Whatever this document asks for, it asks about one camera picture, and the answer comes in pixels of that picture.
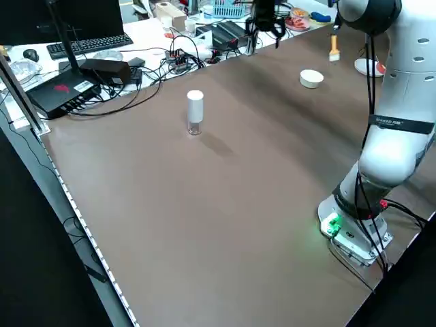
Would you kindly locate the yellow oil brush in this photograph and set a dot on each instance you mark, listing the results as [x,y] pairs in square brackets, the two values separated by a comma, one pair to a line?
[334,44]

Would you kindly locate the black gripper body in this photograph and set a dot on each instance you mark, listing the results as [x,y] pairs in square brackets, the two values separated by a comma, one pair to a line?
[265,13]

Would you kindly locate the black keyboard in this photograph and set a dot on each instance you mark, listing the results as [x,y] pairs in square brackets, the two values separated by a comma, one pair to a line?
[88,44]

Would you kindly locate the aluminium upright post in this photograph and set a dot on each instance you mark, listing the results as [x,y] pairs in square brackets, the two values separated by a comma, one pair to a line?
[251,46]

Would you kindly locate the pink plate of red food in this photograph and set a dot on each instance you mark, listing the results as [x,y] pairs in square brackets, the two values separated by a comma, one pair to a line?
[298,22]

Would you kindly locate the white round plate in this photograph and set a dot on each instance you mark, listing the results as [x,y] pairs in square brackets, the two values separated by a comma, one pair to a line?
[364,66]

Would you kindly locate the white oil pot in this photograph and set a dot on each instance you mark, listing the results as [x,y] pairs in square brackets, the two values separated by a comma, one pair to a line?
[195,105]

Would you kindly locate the cardboard box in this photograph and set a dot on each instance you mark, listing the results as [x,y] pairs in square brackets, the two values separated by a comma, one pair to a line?
[170,13]

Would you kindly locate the black flat device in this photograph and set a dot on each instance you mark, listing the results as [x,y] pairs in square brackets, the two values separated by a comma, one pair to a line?
[231,30]

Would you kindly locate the small black adapter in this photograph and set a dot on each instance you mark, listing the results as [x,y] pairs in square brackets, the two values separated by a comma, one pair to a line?
[136,62]

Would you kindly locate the black power brick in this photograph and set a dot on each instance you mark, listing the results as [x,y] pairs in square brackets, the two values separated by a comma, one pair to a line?
[109,69]

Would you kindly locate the blue plastic basket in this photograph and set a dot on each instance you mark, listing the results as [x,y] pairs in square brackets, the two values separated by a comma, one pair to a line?
[228,10]

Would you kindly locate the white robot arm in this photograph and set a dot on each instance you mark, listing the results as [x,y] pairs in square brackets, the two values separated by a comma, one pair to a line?
[391,153]

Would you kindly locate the black router box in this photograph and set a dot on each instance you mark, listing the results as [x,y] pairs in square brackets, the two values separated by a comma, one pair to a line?
[58,95]

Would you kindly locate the blue toy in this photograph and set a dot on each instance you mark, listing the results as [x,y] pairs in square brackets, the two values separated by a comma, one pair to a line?
[320,17]

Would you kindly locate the black computer monitor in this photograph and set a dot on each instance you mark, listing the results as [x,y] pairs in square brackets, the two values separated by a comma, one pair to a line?
[85,17]

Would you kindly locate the black computer mouse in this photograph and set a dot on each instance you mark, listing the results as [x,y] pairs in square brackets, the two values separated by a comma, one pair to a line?
[31,54]

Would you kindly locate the aluminium frame bar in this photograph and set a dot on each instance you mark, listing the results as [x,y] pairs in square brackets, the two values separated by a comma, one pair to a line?
[20,95]

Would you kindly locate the grey usb hub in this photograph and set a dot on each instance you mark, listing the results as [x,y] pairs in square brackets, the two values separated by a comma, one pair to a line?
[177,59]

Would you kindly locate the white round bowl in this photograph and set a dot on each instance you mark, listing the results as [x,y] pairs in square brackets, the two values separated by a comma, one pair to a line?
[311,80]

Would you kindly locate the red sausage on skewer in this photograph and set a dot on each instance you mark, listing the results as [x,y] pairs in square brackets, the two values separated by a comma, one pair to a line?
[381,68]

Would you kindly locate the black stand pole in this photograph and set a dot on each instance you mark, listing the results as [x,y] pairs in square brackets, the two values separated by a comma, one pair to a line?
[66,44]

